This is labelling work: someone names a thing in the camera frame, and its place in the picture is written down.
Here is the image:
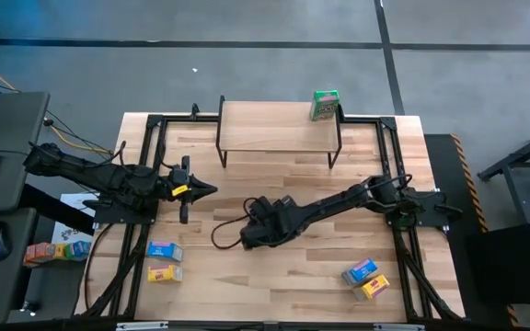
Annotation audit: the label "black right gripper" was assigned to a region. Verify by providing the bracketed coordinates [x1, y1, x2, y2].
[239, 196, 299, 252]

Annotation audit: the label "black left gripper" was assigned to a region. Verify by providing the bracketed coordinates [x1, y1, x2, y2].
[178, 154, 219, 225]

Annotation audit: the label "blue cereal box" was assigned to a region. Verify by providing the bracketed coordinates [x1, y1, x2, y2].
[340, 257, 380, 287]
[146, 240, 185, 263]

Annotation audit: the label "yellow cereal box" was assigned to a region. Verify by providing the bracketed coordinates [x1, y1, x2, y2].
[351, 274, 391, 303]
[146, 263, 184, 284]

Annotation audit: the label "wooden shelf black metal legs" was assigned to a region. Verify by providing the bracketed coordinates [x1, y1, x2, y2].
[214, 95, 343, 170]

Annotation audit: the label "orange spare cereal box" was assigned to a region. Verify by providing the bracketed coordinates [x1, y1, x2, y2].
[22, 241, 57, 268]

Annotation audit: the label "green blue spare box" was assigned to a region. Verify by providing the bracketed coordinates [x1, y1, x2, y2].
[63, 239, 93, 263]

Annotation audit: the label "white printed paper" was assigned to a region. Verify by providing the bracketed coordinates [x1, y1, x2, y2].
[50, 191, 99, 245]

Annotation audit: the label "black desk support bar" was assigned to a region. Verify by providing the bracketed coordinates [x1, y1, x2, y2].
[16, 183, 97, 236]

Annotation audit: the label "large grey desk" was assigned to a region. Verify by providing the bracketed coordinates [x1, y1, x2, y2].
[0, 90, 51, 215]

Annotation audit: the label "black caster wheel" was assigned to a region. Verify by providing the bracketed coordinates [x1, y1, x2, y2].
[19, 300, 41, 317]

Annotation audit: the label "black mat hazard stripe edge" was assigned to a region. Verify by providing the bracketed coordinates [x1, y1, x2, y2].
[423, 132, 522, 330]

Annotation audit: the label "large black box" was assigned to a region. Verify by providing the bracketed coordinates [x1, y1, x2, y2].
[465, 223, 530, 305]

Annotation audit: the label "black metal stand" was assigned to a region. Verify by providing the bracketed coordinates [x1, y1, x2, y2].
[476, 120, 530, 226]

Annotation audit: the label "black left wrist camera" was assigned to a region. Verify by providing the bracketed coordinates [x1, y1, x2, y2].
[168, 167, 190, 186]

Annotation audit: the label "black right gripper cable loop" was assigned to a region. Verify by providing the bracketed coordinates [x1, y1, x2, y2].
[210, 211, 255, 251]

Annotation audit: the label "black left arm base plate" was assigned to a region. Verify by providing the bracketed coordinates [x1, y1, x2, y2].
[91, 187, 161, 226]

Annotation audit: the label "silver metal bracket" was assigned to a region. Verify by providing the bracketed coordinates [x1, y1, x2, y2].
[374, 323, 426, 331]
[115, 321, 170, 331]

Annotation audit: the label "black metal table frame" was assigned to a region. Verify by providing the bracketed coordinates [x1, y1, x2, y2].
[75, 112, 467, 323]

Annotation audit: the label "black floor cable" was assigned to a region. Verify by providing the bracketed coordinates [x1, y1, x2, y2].
[41, 108, 112, 155]

